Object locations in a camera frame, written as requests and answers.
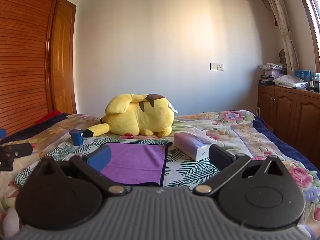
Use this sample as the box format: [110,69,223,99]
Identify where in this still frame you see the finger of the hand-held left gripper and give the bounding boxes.
[0,143,33,159]

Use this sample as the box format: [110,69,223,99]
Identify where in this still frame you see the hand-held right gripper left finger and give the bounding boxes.
[32,144,128,196]

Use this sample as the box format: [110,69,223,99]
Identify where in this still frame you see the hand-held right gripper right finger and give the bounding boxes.
[192,144,287,196]

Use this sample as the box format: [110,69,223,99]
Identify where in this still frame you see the purple towel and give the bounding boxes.
[99,142,173,187]

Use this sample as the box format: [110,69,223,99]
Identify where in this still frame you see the purple white tissue pack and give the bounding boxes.
[173,132,217,162]

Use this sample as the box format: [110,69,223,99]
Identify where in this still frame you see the blue cup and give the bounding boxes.
[69,128,84,146]

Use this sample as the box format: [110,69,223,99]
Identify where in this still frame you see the red cloth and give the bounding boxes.
[34,110,63,126]

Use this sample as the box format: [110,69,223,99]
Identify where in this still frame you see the yellow plush toy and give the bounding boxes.
[82,93,179,138]

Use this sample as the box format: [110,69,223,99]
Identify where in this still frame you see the wooden cabinet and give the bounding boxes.
[257,83,320,163]

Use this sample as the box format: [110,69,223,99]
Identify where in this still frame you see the wooden louvered wardrobe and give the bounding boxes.
[0,0,66,137]

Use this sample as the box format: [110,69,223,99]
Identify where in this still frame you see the stack of boxes and cloths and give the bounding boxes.
[259,63,288,85]

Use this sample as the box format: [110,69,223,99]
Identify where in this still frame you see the wooden door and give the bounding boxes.
[49,0,78,116]

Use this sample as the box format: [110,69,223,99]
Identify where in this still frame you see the folded floral cloth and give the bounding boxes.
[272,74,309,89]

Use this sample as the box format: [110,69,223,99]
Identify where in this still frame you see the blue boxes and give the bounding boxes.
[294,69,312,82]

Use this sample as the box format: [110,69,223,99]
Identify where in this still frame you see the patterned beige curtain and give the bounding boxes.
[259,0,300,75]

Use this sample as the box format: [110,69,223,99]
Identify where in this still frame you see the wooden window frame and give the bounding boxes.
[294,0,320,64]

